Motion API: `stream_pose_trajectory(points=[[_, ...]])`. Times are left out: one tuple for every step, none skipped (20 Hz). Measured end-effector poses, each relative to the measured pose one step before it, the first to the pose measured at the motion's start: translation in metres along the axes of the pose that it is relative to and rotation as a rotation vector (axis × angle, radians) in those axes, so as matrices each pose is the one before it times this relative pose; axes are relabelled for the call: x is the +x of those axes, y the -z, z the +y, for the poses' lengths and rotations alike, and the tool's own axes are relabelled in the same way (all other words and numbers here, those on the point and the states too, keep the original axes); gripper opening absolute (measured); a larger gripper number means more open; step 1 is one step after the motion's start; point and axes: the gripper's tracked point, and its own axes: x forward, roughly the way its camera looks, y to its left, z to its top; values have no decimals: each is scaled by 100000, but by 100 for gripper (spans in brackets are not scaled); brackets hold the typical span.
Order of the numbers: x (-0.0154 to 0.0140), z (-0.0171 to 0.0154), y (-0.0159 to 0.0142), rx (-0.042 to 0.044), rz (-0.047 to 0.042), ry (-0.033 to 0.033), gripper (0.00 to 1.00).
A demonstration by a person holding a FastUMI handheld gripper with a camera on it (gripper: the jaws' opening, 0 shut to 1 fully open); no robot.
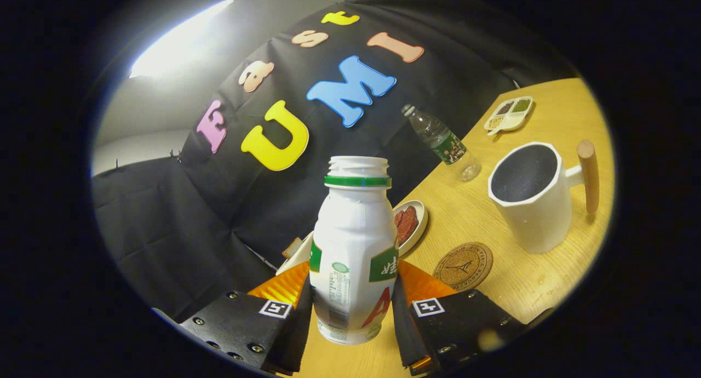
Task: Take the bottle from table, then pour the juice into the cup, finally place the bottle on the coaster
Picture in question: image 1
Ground wooden table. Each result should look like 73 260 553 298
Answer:
296 78 617 378

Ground cream toaster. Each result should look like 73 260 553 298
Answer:
275 231 315 276

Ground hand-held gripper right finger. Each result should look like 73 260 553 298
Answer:
390 259 529 376

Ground white cup wooden handle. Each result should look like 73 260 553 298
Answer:
487 139 600 255

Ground round cork coaster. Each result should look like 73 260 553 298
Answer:
433 242 494 293

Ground clear plastic water bottle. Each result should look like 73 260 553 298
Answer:
401 104 482 182

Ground ceiling light panel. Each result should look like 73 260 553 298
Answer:
129 0 235 79

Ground white divided bean tray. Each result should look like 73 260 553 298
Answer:
484 96 535 136

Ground red meat slices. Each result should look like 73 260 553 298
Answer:
394 205 420 246

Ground white juice bottle green label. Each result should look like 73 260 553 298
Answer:
308 156 399 346

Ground round grey plate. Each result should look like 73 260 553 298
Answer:
393 199 429 258

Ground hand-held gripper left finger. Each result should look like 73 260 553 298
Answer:
178 260 314 376

